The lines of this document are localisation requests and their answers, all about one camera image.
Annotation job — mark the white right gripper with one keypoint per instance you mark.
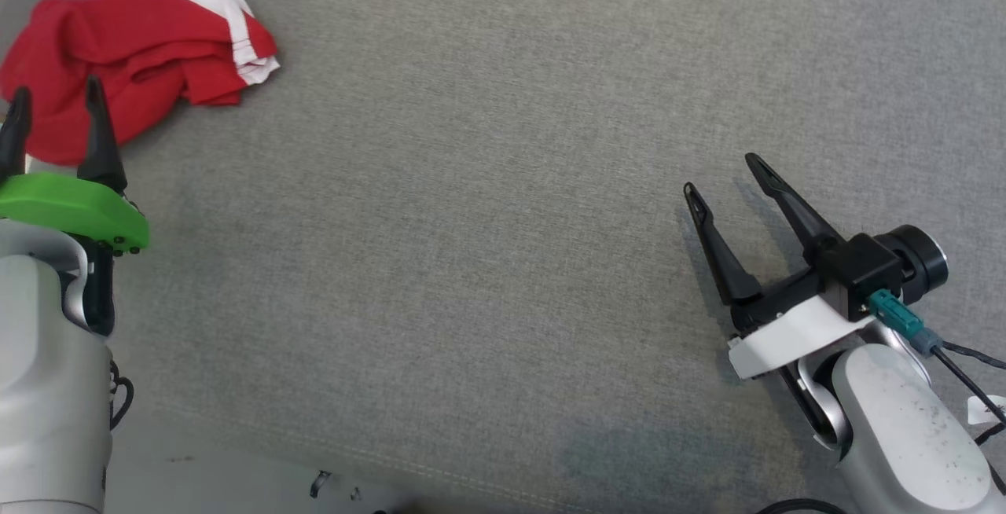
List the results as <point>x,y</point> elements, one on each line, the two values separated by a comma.
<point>794,333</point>

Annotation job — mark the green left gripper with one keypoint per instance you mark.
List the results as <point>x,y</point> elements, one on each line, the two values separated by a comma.
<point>71,207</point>

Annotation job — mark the red garment white band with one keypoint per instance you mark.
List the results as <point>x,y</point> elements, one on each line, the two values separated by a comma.
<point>134,50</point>

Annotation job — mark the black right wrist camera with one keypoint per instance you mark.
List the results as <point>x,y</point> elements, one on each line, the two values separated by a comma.
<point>880,266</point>

